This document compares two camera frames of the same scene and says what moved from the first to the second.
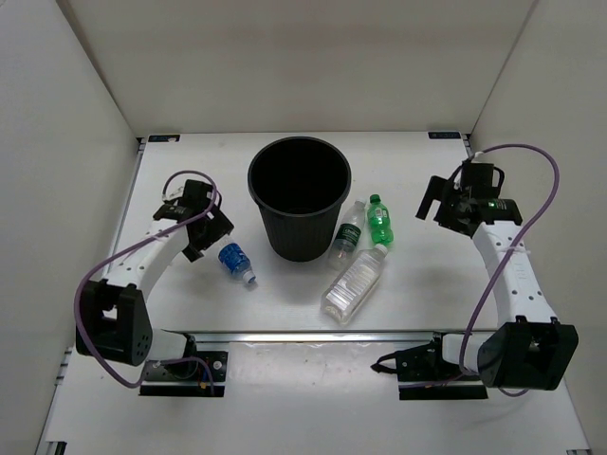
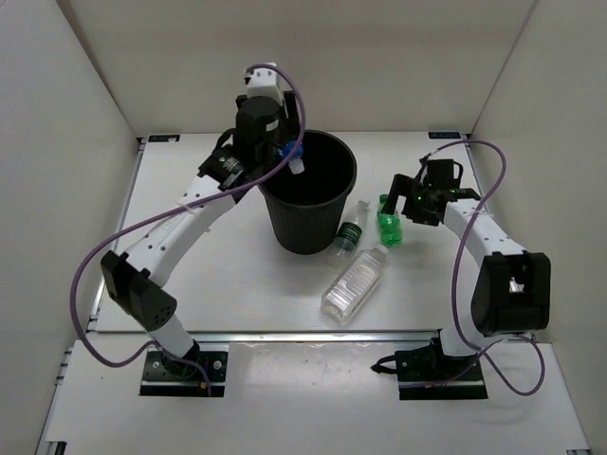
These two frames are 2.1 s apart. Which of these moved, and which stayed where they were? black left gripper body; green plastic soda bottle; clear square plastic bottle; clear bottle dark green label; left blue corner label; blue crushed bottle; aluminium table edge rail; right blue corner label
Moved: black left gripper body; green plastic soda bottle; blue crushed bottle
Stayed: left blue corner label; right blue corner label; aluminium table edge rail; clear square plastic bottle; clear bottle dark green label
